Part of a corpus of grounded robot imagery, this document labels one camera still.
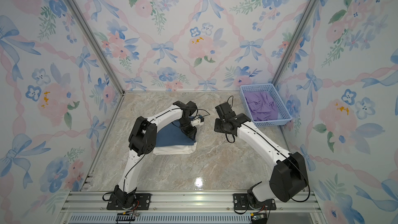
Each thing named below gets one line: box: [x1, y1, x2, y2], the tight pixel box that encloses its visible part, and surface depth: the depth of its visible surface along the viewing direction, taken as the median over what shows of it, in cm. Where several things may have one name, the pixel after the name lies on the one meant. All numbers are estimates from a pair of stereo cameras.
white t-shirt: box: [152, 142, 198, 156], surface depth 91 cm
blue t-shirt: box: [155, 120, 197, 148], surface depth 91 cm
